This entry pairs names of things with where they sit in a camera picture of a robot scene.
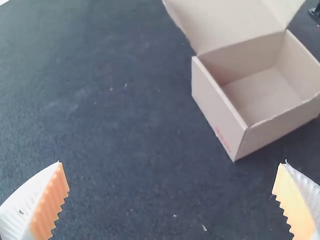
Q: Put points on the cardboard box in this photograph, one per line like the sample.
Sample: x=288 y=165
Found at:
x=220 y=120

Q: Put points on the black mat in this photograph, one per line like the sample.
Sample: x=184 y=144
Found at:
x=100 y=100

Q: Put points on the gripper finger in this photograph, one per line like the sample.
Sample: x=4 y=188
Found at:
x=302 y=205
x=27 y=212

